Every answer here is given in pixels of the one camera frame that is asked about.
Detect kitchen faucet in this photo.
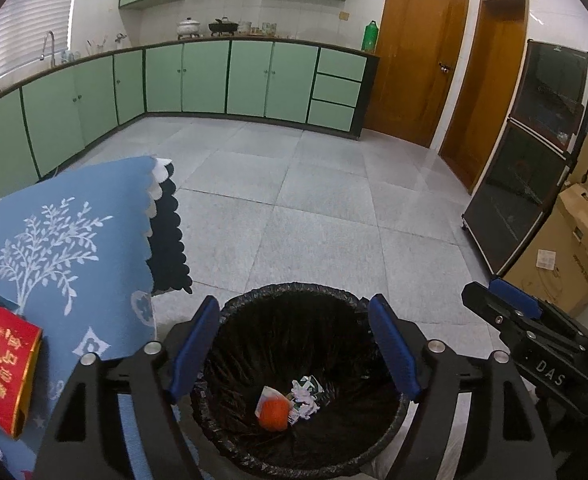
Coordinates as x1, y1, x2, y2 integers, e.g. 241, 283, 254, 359
40, 30, 56, 68

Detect black glass cabinet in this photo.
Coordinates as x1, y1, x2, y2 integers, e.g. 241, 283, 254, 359
462, 40, 588, 276

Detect black trash bin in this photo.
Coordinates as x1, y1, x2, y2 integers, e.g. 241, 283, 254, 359
191, 283, 409, 479

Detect black wok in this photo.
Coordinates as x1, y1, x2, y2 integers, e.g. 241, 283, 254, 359
208, 18, 239, 37

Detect crumpled white paper trash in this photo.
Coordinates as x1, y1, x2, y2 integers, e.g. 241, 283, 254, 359
286, 375, 331, 425

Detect white window blind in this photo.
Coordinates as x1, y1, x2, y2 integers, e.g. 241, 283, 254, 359
0, 0, 73, 77

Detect blue patterned tablecloth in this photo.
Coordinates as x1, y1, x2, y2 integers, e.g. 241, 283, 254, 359
0, 156, 192, 479

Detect green lower kitchen cabinets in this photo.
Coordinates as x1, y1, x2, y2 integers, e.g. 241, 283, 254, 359
0, 37, 379, 198

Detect orange foam net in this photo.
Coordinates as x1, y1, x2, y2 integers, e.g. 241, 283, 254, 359
258, 396, 291, 432

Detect white cooking pot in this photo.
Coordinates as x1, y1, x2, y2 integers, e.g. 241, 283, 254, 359
177, 18, 201, 39

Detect green bottle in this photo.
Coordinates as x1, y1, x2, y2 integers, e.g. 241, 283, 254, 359
361, 21, 379, 53

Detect cardboard box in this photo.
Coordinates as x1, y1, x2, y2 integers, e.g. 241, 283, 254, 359
504, 136, 588, 316

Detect brown wooden door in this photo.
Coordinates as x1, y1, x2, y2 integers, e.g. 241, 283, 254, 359
364, 0, 469, 148

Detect red paper cone box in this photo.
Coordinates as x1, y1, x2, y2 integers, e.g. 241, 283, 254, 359
0, 307, 42, 440

